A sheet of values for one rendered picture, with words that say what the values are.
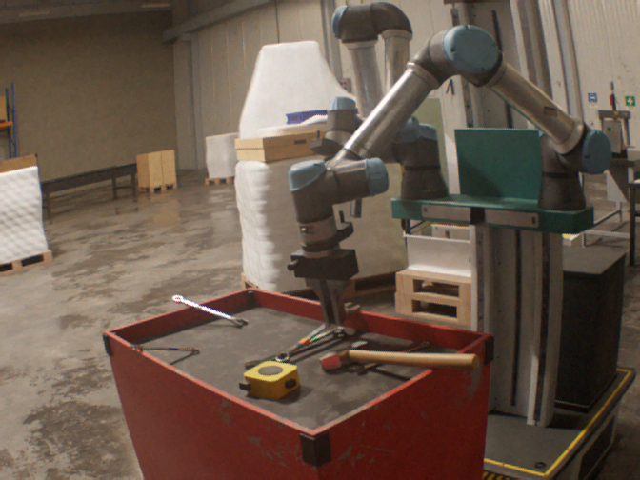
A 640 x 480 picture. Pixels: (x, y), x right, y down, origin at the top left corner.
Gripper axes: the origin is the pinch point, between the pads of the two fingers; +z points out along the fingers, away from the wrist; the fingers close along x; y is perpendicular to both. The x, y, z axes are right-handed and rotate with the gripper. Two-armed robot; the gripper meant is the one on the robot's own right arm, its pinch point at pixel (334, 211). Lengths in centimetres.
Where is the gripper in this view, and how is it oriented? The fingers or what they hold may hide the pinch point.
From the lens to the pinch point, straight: 159.5
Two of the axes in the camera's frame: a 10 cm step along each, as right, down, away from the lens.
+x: -7.6, 0.6, 6.4
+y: 6.4, 1.9, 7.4
